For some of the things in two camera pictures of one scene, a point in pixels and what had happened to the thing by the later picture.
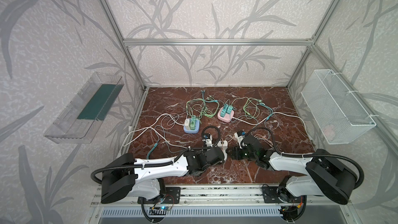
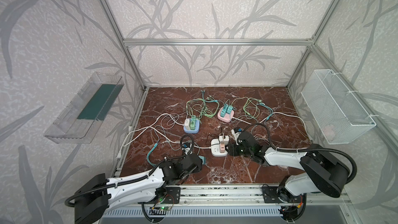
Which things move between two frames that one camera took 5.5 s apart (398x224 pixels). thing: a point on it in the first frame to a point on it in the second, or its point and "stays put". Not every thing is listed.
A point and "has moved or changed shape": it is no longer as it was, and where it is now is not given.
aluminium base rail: [209, 196] stays put
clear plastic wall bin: [80, 121] stays put
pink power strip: [228, 117] stays put
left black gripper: [222, 154] to [193, 158]
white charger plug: [223, 144] has moved or changed shape
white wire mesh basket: [341, 117] stays put
